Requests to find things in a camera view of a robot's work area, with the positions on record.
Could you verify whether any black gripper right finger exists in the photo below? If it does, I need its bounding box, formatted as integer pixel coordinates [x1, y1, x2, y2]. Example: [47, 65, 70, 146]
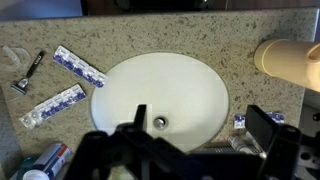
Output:
[244, 104, 282, 158]

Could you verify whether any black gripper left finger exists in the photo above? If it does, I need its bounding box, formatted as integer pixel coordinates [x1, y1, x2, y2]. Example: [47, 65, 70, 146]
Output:
[132, 104, 148, 132]

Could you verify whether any metal sink drain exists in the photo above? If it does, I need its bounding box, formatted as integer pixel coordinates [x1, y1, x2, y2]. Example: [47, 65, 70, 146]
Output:
[153, 115, 169, 130]

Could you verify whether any short contact lens blister pack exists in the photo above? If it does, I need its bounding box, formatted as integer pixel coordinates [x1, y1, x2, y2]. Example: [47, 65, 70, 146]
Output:
[234, 112, 286, 130]

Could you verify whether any small clear toiletry bottle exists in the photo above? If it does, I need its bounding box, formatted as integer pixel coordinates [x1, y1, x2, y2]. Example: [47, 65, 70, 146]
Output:
[228, 134, 264, 158]

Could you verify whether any white oval sink basin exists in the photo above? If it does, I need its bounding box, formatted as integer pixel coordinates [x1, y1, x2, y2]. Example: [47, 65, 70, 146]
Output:
[90, 52, 230, 154]

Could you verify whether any yellow water bottle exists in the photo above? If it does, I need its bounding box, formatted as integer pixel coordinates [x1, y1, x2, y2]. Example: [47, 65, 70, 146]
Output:
[253, 38, 320, 93]

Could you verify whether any long contact lens blister strip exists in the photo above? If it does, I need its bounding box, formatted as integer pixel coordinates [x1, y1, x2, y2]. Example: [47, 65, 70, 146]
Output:
[53, 45, 108, 89]
[18, 83, 87, 130]

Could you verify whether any blue white shaving can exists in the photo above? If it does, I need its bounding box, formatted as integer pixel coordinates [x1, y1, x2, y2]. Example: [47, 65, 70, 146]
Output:
[22, 142, 73, 180]

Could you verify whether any clear plastic wrapper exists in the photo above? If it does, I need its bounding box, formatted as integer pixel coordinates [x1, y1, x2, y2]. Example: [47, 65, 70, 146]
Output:
[1, 45, 32, 73]

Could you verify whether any black handled razor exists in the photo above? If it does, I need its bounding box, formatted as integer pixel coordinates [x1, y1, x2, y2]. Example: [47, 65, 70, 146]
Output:
[10, 50, 46, 96]

